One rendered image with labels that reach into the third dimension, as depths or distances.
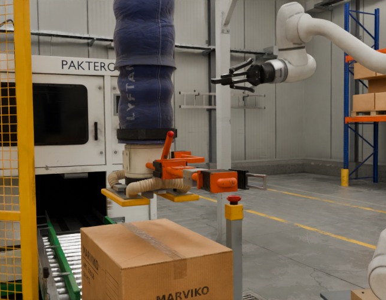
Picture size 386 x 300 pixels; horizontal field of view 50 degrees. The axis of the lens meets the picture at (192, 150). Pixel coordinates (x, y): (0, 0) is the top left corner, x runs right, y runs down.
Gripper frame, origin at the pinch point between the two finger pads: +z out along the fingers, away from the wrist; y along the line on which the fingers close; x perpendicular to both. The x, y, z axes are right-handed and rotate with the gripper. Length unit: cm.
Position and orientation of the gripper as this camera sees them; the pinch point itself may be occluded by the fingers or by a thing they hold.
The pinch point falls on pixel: (221, 80)
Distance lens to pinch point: 152.2
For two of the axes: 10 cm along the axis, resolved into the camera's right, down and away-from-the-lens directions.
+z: -8.9, 2.1, -4.1
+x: -4.5, -2.7, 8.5
